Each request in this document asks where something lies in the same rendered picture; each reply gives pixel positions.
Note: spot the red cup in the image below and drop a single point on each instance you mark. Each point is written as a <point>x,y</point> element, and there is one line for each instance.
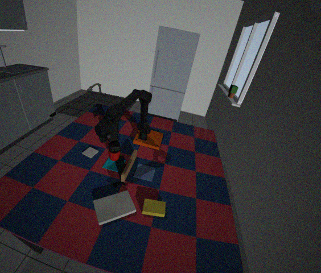
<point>113,155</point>

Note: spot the yellow flat box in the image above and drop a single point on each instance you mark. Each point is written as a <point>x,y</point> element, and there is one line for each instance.
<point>154,208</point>

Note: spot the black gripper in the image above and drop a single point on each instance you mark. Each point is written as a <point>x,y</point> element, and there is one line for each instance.
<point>114,144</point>

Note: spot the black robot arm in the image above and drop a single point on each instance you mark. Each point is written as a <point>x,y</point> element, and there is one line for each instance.
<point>116,111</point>

